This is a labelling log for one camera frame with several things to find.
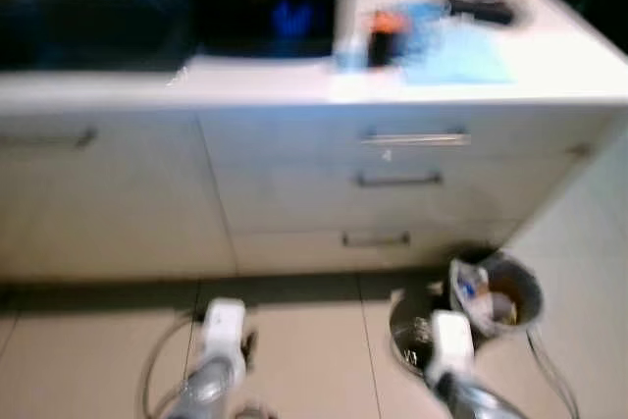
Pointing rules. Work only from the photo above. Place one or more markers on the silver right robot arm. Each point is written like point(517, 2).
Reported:
point(476, 401)

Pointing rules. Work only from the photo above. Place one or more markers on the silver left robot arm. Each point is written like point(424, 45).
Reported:
point(206, 390)

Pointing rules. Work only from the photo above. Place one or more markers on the white drawer front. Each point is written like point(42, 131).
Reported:
point(294, 252)
point(294, 134)
point(294, 198)

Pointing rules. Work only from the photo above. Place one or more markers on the black round waste bin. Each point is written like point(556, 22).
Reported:
point(410, 326)

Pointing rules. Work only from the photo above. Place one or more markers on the white crumpled plastic bag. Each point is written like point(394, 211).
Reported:
point(469, 291)

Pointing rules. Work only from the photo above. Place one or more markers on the grey waste bucket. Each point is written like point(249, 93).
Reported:
point(522, 287)

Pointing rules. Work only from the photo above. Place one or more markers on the black cup with orange lid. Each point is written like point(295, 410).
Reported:
point(385, 46)

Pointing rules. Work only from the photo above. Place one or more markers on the black cooktop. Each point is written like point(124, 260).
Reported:
point(265, 7)

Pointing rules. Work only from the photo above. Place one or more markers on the light blue cloth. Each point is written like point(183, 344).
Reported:
point(456, 56)

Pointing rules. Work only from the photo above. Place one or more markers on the black elongated item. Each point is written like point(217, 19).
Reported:
point(481, 12)

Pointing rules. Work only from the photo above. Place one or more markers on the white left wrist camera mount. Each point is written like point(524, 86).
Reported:
point(224, 326)

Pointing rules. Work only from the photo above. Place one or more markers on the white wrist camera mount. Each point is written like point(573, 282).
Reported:
point(224, 326)
point(451, 340)

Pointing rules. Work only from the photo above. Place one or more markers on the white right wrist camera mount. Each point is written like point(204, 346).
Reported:
point(451, 340)

